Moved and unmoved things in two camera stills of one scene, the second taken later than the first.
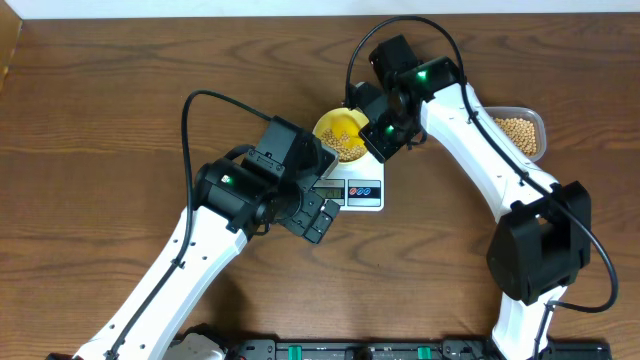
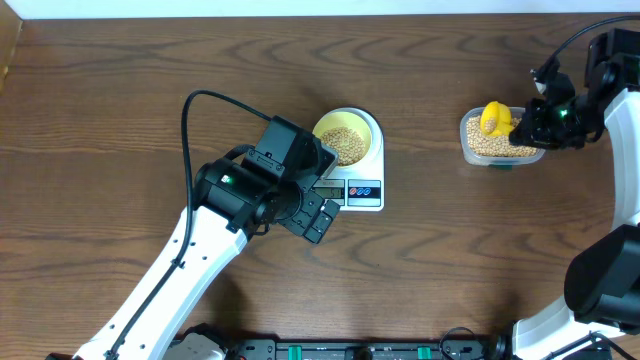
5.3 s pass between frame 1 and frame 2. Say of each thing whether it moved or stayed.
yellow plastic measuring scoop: moved
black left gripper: stayed
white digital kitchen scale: stayed
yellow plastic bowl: stayed
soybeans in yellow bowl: stayed
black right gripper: moved
